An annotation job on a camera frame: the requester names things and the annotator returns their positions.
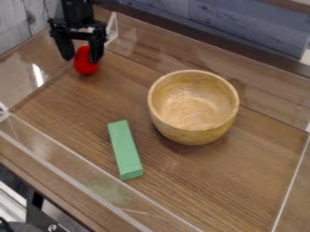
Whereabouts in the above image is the black metal table leg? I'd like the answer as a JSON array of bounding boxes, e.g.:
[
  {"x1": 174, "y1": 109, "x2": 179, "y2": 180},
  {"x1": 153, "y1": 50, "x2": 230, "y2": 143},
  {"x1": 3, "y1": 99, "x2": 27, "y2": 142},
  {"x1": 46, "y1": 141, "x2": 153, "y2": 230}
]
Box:
[{"x1": 26, "y1": 191, "x2": 70, "y2": 232}]

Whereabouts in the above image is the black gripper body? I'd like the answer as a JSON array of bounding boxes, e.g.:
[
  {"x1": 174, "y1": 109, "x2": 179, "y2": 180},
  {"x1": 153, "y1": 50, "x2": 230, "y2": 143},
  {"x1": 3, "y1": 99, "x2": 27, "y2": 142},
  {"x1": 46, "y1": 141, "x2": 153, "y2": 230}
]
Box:
[{"x1": 47, "y1": 18, "x2": 109, "y2": 41}]

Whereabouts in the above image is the clear acrylic corner bracket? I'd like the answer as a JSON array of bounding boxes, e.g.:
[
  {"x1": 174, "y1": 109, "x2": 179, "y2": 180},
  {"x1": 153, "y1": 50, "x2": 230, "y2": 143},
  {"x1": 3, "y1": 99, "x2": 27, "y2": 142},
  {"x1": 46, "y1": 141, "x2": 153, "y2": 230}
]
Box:
[{"x1": 105, "y1": 12, "x2": 119, "y2": 45}]

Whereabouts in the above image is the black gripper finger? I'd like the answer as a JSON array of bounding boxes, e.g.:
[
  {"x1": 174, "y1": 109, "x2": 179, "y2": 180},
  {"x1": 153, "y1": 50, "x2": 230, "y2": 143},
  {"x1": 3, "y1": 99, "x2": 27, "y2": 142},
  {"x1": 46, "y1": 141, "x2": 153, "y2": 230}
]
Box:
[
  {"x1": 53, "y1": 32, "x2": 75, "y2": 61},
  {"x1": 89, "y1": 33, "x2": 106, "y2": 63}
]

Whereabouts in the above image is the green rectangular block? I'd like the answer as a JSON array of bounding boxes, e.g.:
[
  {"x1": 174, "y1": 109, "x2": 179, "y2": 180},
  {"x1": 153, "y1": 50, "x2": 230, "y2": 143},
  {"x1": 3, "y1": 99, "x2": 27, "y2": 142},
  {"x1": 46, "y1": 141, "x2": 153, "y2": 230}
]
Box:
[{"x1": 109, "y1": 120, "x2": 143, "y2": 180}]

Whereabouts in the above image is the wooden bowl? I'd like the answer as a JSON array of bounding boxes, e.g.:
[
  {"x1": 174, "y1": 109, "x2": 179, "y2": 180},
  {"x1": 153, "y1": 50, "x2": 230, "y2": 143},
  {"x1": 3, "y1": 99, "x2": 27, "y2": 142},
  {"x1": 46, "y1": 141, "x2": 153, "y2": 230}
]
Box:
[{"x1": 149, "y1": 70, "x2": 240, "y2": 145}]

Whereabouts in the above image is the clear acrylic tray wall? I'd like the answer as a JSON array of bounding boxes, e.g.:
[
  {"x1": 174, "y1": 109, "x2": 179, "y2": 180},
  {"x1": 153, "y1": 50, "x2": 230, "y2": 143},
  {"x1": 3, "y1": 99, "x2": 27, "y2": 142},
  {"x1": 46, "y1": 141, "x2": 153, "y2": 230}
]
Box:
[{"x1": 0, "y1": 13, "x2": 310, "y2": 232}]

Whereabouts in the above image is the red plush tomato toy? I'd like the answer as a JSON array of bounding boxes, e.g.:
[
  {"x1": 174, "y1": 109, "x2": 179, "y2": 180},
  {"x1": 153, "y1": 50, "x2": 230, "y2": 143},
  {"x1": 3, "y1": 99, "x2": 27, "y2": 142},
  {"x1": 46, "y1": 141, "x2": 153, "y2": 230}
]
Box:
[{"x1": 74, "y1": 45, "x2": 98, "y2": 75}]

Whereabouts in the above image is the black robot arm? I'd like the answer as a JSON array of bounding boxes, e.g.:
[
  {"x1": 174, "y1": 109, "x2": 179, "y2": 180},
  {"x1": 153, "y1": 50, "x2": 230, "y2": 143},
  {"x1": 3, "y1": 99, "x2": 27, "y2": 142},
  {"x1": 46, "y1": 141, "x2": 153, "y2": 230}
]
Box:
[{"x1": 47, "y1": 0, "x2": 109, "y2": 63}]

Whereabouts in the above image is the black cable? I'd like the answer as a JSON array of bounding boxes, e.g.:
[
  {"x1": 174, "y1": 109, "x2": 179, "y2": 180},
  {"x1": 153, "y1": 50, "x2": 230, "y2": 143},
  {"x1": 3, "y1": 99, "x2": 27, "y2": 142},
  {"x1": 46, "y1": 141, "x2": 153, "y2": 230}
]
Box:
[{"x1": 0, "y1": 216, "x2": 18, "y2": 232}]

